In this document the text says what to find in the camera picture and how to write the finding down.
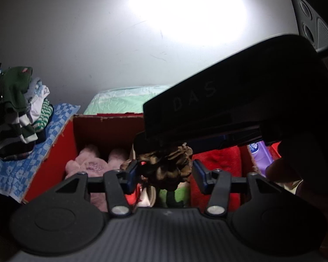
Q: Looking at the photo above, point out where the beige cloth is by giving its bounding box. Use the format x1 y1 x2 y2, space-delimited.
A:
137 182 157 208

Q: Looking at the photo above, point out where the brown patterned cloth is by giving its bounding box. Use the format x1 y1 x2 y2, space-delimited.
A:
137 142 194 191

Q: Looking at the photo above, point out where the red cardboard box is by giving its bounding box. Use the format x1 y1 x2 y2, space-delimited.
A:
22 113 287 210

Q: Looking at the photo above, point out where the green cloth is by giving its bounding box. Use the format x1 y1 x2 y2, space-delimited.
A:
158 184 191 208

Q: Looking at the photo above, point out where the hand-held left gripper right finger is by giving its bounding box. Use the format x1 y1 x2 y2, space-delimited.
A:
192 159 284 218

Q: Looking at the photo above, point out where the mint green crinkled sheet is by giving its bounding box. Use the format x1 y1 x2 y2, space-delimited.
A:
83 84 173 115

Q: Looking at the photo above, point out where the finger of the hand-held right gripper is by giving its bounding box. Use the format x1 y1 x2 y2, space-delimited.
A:
133 131 263 155

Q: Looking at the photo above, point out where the red towel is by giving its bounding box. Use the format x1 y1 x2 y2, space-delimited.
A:
191 146 244 210

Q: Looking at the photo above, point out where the pink plush toy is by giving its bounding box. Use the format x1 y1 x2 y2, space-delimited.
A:
65 145 129 212

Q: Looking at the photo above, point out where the blue checkered cloth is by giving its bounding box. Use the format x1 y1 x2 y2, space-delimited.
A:
0 103 81 203

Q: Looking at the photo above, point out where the white folded garment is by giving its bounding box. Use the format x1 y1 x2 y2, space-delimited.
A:
24 77 51 121

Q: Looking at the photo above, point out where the person's right hand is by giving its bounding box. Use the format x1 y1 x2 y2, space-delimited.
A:
265 139 328 208

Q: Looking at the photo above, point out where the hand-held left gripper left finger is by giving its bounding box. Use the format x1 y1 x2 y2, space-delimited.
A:
54 160 140 219

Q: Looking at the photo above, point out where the dark green knit sweater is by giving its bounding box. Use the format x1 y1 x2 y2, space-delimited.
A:
0 66 34 131

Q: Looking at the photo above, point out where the green white striped garment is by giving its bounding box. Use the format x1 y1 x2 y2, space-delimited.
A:
32 99 54 130

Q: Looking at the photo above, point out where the purple bottle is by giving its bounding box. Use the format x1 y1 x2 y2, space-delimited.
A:
248 141 274 178

